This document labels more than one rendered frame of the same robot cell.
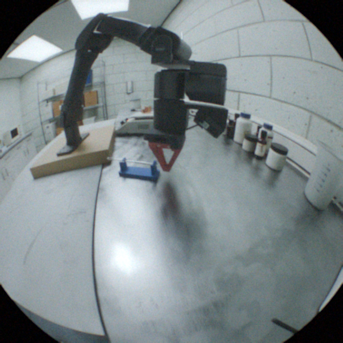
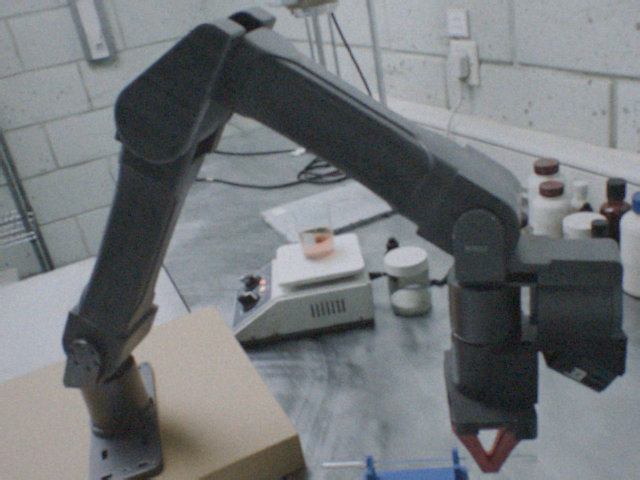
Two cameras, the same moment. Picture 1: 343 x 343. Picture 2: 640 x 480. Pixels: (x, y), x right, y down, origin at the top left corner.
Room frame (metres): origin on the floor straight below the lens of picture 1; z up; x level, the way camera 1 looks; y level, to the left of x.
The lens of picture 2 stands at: (-0.17, 0.14, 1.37)
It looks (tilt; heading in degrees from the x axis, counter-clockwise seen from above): 24 degrees down; 358
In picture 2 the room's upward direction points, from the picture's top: 11 degrees counter-clockwise
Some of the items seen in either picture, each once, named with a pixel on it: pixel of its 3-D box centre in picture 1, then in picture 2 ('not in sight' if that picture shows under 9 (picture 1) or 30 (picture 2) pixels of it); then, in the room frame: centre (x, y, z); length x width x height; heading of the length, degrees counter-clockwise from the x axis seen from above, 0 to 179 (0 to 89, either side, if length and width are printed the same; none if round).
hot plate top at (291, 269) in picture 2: (146, 114); (318, 259); (0.65, 0.12, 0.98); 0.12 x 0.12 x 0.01; 87
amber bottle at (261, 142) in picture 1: (261, 143); not in sight; (0.40, -0.31, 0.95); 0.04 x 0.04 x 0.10
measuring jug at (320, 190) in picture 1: (329, 180); not in sight; (0.14, -0.42, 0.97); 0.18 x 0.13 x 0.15; 19
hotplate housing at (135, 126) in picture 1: (141, 123); (306, 289); (0.65, 0.14, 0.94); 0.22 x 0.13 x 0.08; 87
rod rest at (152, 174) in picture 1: (137, 167); (414, 475); (0.28, 0.08, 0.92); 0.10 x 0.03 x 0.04; 78
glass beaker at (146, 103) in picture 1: (146, 105); (314, 230); (0.65, 0.11, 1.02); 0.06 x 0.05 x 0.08; 2
